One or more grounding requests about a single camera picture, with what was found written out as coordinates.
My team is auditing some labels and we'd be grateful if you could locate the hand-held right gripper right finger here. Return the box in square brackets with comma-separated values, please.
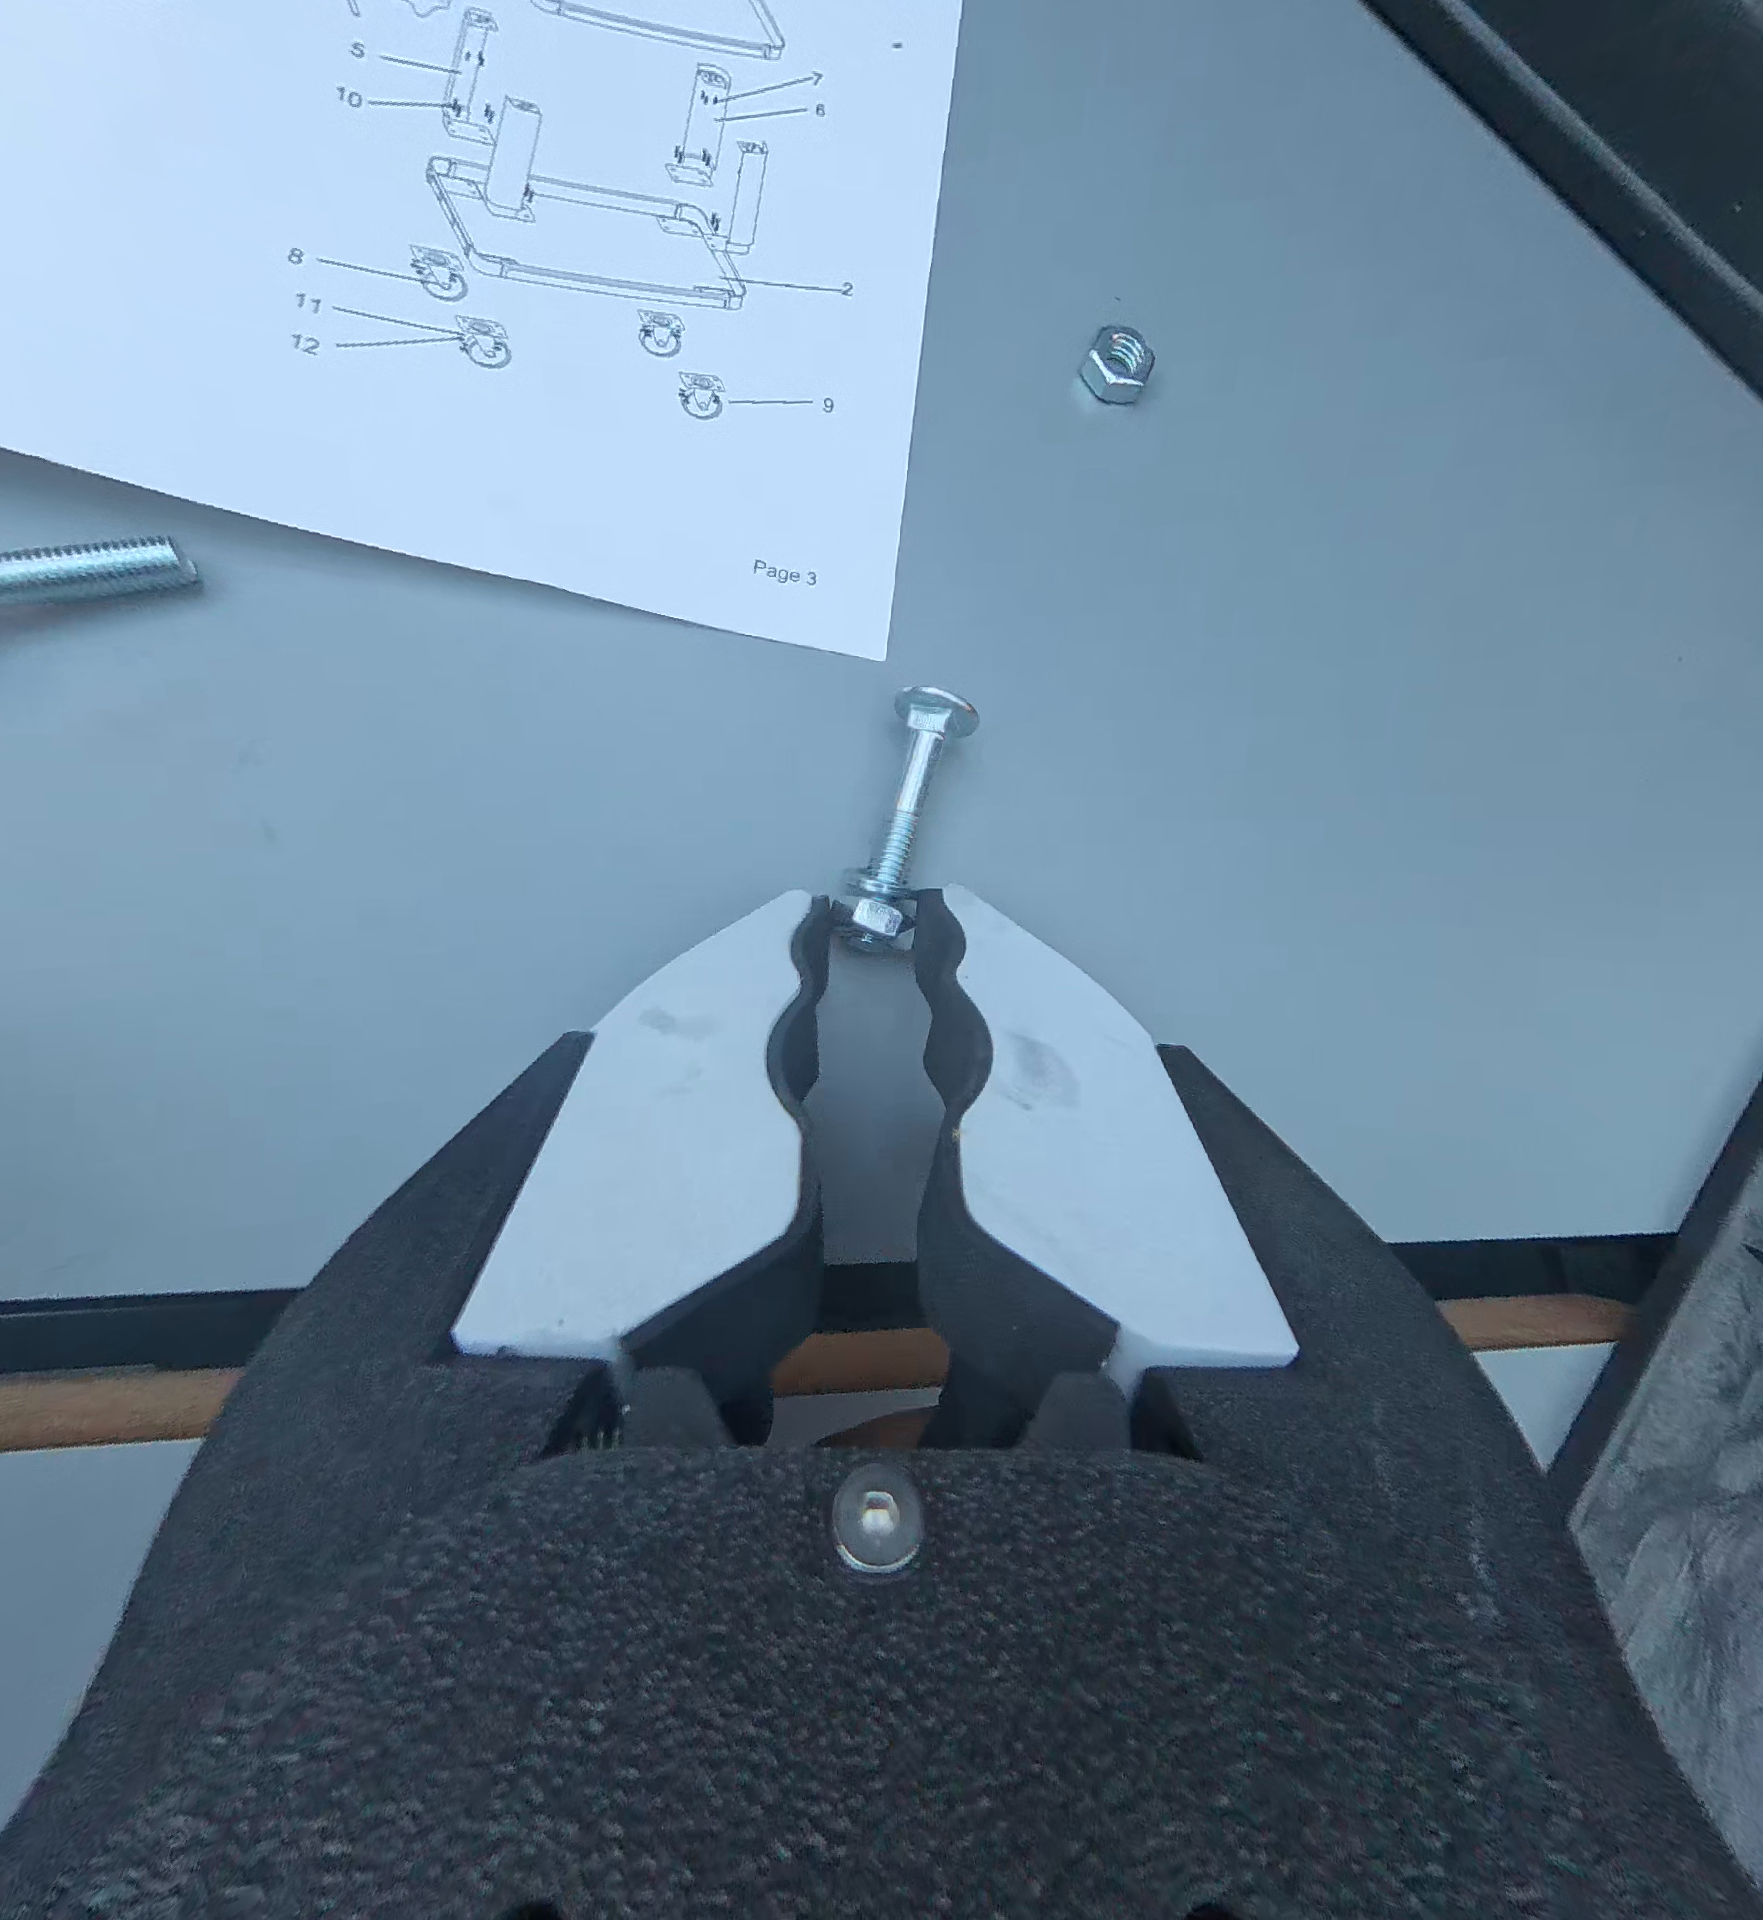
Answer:
[911, 885, 1302, 1396]

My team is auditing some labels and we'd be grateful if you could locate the marbled black plastic panel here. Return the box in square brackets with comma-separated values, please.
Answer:
[1548, 930, 1763, 1920]

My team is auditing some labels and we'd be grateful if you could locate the white instruction manual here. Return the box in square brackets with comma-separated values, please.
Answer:
[0, 0, 966, 664]

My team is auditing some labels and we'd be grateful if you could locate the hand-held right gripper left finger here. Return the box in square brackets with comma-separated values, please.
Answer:
[449, 888, 832, 1404]

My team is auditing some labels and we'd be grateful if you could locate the silver carriage bolt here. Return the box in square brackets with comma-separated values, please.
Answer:
[0, 535, 205, 611]
[852, 683, 988, 879]

